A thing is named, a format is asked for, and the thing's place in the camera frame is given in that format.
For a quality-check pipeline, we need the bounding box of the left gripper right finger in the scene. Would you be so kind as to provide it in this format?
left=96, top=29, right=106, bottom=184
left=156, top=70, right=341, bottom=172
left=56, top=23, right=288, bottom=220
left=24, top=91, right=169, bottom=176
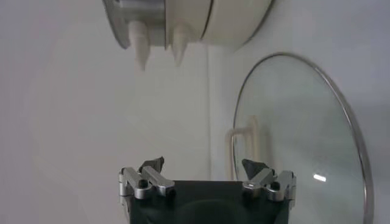
left=241, top=158, right=297, bottom=203

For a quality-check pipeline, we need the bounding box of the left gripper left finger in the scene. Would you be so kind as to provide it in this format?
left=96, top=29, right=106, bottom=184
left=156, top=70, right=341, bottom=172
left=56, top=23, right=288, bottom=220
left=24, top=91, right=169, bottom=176
left=118, top=156, right=177, bottom=214

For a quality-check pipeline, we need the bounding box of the round glass lid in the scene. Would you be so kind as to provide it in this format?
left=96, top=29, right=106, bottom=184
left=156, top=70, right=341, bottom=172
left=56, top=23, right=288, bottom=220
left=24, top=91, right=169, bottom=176
left=225, top=52, right=375, bottom=224

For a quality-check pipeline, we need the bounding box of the cream electric cooker base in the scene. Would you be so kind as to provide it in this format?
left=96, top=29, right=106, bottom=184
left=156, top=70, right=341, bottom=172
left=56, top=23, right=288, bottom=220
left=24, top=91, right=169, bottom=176
left=164, top=0, right=275, bottom=68

